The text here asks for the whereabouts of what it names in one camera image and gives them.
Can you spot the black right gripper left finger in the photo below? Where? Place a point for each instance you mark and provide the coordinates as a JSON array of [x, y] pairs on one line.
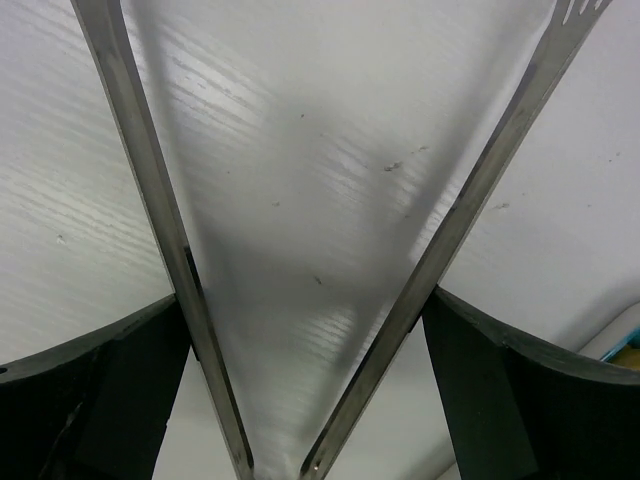
[[97, 406]]

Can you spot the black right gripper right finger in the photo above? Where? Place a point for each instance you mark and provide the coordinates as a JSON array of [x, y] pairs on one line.
[[519, 407]]

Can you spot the teal floral tray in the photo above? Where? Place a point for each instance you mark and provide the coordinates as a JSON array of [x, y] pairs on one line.
[[629, 342]]

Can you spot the stainless steel tongs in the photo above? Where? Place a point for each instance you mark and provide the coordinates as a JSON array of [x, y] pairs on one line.
[[105, 32]]

